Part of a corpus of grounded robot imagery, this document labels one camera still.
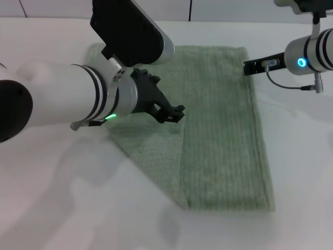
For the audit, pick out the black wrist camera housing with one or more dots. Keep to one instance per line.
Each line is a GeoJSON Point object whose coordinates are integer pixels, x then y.
{"type": "Point", "coordinates": [130, 31]}
{"type": "Point", "coordinates": [307, 5]}

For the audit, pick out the green ribbed towel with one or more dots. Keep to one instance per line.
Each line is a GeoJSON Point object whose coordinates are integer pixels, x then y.
{"type": "Point", "coordinates": [221, 130]}

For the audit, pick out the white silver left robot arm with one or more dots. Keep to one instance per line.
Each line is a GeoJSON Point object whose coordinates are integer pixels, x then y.
{"type": "Point", "coordinates": [65, 96]}

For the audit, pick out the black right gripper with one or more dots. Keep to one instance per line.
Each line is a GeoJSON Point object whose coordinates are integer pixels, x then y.
{"type": "Point", "coordinates": [274, 62]}

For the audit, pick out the black right wrist camera housing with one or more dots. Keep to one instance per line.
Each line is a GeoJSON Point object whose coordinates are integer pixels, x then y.
{"type": "Point", "coordinates": [307, 5]}

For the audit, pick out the black left wrist camera housing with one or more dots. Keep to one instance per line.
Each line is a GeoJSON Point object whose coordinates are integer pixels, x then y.
{"type": "Point", "coordinates": [130, 31]}

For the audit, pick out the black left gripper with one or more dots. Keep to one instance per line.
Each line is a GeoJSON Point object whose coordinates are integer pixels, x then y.
{"type": "Point", "coordinates": [148, 91]}

